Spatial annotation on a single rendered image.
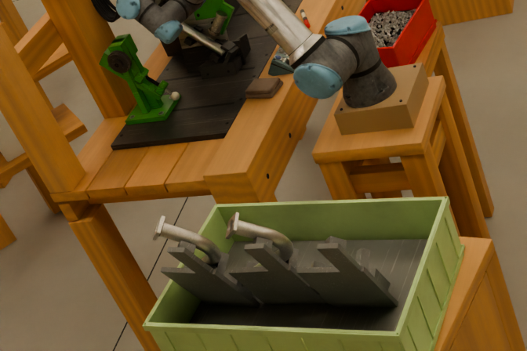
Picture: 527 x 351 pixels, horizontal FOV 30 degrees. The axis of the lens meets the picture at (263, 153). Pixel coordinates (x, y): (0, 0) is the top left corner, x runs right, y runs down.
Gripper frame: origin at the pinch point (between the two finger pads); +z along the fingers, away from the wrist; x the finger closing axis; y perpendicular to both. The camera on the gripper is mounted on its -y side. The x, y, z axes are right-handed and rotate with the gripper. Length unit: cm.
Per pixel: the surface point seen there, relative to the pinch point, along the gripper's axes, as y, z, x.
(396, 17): 22, 25, -61
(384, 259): 15, -80, -100
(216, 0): 1.6, 2.6, -12.5
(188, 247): 8, -111, -64
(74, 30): -22.6, -22.9, 16.5
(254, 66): -9.8, 2.0, -34.0
